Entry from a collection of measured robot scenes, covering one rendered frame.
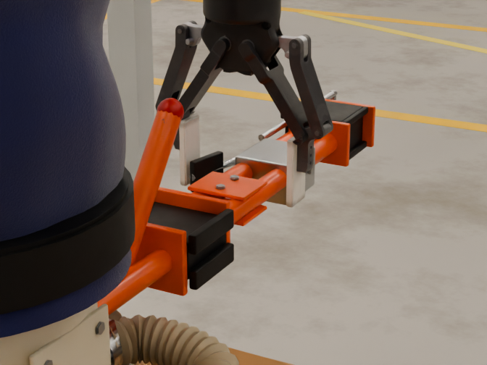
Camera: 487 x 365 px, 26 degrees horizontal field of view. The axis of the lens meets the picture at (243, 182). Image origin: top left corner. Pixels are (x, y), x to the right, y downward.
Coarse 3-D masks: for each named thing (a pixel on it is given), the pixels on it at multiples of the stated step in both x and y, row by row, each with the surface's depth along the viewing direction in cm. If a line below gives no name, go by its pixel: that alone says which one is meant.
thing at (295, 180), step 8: (288, 144) 102; (288, 152) 102; (296, 152) 103; (288, 160) 103; (296, 160) 103; (288, 168) 103; (288, 176) 103; (296, 176) 104; (304, 176) 106; (288, 184) 104; (296, 184) 104; (304, 184) 106; (288, 192) 104; (296, 192) 105; (304, 192) 106; (288, 200) 104; (296, 200) 105
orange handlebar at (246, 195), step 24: (336, 144) 118; (240, 168) 108; (216, 192) 100; (240, 192) 100; (264, 192) 103; (240, 216) 99; (144, 264) 86; (168, 264) 88; (120, 288) 83; (144, 288) 86
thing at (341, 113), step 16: (336, 112) 121; (352, 112) 121; (368, 112) 123; (288, 128) 120; (336, 128) 117; (352, 128) 121; (368, 128) 124; (352, 144) 122; (368, 144) 124; (336, 160) 118
